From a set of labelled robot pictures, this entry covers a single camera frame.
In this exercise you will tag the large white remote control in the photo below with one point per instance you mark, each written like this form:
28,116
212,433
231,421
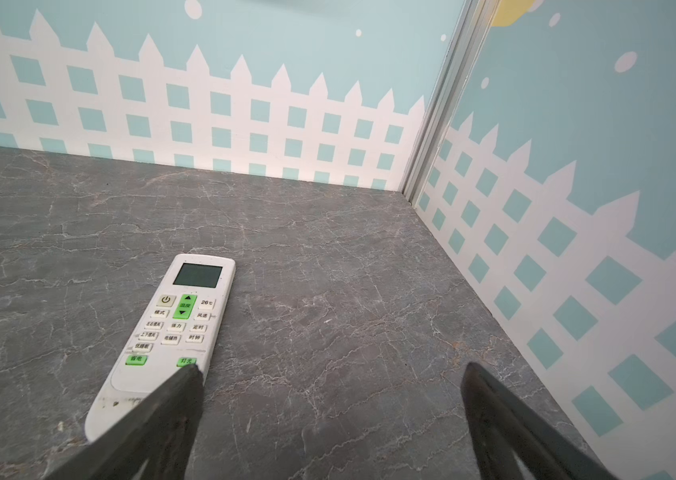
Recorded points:
179,327

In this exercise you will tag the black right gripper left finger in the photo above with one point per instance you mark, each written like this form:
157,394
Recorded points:
154,441

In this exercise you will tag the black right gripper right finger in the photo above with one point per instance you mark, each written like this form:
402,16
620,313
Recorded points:
506,433

